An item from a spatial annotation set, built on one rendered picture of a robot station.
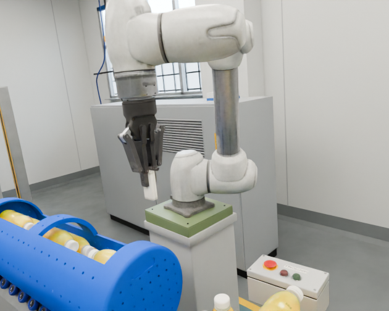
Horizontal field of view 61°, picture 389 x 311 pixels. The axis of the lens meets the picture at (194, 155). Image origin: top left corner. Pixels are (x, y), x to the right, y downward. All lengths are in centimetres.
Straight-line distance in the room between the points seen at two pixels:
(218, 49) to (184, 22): 8
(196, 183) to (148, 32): 90
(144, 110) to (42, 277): 59
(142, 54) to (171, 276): 61
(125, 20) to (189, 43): 13
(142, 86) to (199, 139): 200
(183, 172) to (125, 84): 81
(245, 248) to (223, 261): 114
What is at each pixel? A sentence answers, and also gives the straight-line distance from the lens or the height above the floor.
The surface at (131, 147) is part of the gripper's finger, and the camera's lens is 72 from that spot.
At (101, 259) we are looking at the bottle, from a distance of 99.
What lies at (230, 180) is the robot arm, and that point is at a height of 120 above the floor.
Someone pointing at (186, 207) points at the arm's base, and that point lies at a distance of 152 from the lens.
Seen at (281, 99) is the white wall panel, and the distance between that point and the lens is 367.
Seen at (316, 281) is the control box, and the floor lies 110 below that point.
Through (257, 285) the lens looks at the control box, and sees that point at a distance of 102.
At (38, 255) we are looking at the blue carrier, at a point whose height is 118.
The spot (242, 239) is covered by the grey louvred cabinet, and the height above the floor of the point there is 37.
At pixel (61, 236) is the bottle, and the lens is 118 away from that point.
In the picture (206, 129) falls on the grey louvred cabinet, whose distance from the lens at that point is 262.
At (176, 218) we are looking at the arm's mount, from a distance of 149.
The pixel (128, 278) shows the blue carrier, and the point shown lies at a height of 119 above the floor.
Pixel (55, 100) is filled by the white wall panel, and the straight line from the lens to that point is 636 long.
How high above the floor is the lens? 165
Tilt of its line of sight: 13 degrees down
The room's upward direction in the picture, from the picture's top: 5 degrees counter-clockwise
